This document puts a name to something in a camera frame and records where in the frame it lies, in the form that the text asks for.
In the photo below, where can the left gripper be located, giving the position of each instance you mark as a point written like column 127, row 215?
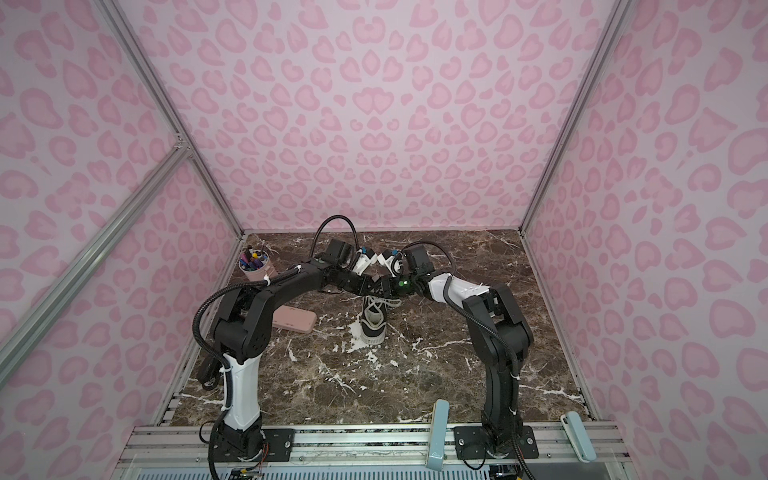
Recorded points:
column 364, row 284

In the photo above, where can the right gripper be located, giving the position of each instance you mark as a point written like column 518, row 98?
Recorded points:
column 392, row 292

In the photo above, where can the black white sneaker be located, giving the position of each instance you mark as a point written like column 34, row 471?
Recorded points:
column 374, row 318

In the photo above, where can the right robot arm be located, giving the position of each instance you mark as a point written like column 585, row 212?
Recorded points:
column 500, row 335

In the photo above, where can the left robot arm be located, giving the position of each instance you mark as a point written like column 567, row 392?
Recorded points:
column 234, row 326

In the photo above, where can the pink rectangular case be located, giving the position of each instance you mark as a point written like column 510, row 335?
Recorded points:
column 294, row 319

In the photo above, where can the pink pen cup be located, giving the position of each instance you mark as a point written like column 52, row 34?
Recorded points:
column 268, row 271

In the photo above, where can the pens in cup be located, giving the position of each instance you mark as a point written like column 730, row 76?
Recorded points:
column 252, row 259

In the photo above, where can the light blue clamp centre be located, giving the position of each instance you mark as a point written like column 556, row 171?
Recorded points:
column 437, row 435

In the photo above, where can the light blue clamp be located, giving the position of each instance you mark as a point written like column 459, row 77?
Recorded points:
column 437, row 435
column 578, row 437

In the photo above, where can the light blue clamp right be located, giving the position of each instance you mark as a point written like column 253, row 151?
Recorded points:
column 578, row 437

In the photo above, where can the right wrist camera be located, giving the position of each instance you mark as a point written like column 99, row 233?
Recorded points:
column 412, row 261

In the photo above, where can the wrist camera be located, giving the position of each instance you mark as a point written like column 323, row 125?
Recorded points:
column 412, row 261
column 342, row 254

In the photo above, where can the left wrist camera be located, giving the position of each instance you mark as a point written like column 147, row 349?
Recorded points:
column 342, row 254

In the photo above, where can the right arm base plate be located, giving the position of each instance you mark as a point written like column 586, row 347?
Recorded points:
column 474, row 443

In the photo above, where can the black object by wall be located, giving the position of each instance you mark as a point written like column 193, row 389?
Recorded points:
column 209, row 373

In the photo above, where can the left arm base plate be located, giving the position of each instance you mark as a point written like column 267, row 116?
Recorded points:
column 230, row 445

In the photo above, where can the aluminium rail base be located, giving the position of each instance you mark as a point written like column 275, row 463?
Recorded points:
column 388, row 451

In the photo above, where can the diagonal aluminium frame bar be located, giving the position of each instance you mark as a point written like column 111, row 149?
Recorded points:
column 39, row 319

